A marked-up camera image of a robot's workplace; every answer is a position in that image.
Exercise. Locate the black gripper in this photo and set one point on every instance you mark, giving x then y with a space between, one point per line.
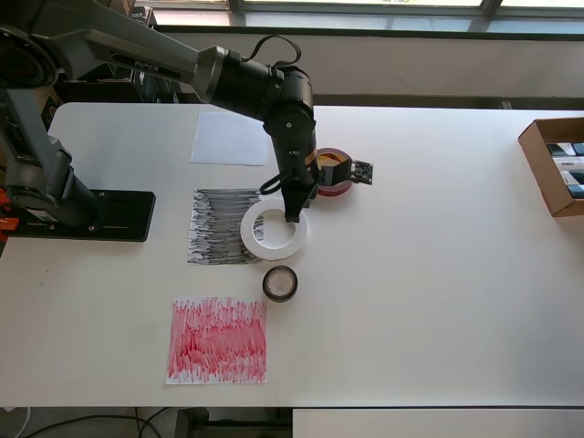
294 191

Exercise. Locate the red tape roll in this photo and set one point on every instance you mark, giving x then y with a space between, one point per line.
335 191

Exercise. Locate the white tape roll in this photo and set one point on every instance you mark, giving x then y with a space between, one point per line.
274 253

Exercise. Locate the small black tape roll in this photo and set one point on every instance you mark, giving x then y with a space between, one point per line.
280 298

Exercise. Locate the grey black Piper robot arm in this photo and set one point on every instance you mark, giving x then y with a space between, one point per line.
137 59

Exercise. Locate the black scribbled paper sheet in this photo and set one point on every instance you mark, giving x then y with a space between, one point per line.
214 228

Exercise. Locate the blank white paper sheet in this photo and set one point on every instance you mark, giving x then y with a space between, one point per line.
228 139

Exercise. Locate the red scribbled paper sheet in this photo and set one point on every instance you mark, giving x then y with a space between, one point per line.
214 342

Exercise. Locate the black printed product box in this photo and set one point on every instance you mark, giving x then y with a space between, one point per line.
143 16
155 89

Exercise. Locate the open brown cardboard box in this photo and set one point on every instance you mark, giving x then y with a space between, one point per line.
534 150

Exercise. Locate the white board panel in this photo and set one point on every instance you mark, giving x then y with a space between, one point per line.
410 426

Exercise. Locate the small white black carton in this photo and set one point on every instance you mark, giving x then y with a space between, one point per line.
579 149
568 163
559 149
575 178
577 191

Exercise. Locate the brown printed cardboard carton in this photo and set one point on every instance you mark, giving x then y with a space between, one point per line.
48 109

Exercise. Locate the orange clamp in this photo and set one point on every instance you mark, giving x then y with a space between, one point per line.
9 224

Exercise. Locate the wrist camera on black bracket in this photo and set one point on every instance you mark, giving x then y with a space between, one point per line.
362 172

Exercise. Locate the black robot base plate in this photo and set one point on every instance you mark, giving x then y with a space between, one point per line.
128 219

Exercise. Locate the black table frame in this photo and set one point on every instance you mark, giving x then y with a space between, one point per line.
191 424

